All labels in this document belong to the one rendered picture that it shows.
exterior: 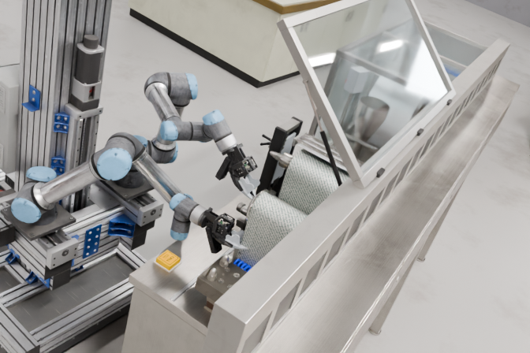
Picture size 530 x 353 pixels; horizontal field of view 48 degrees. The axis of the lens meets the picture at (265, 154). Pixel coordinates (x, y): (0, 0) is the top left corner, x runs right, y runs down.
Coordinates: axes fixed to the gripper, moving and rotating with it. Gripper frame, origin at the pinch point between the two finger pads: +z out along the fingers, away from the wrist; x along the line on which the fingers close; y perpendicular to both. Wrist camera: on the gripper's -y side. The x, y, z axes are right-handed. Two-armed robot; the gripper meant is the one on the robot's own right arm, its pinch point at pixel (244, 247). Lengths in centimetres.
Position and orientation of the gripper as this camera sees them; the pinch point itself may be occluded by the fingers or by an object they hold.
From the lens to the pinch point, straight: 230.7
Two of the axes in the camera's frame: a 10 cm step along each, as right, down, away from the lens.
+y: 2.4, -8.3, -5.0
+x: 5.0, -3.4, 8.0
